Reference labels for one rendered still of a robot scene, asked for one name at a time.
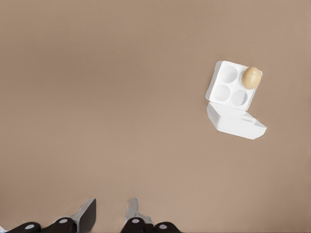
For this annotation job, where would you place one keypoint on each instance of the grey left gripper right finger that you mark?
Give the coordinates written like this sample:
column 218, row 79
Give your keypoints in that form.
column 136, row 218

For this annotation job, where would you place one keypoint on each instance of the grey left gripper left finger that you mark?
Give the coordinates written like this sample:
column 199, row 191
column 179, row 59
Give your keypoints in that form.
column 83, row 217

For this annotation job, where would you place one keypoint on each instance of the white egg box lid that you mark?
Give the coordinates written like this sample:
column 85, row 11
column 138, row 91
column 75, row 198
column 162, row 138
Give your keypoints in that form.
column 233, row 122

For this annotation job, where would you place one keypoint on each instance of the white egg box tray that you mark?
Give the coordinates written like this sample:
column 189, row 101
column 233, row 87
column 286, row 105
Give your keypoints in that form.
column 228, row 87

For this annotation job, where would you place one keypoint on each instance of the tan egg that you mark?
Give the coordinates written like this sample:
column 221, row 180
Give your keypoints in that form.
column 251, row 77

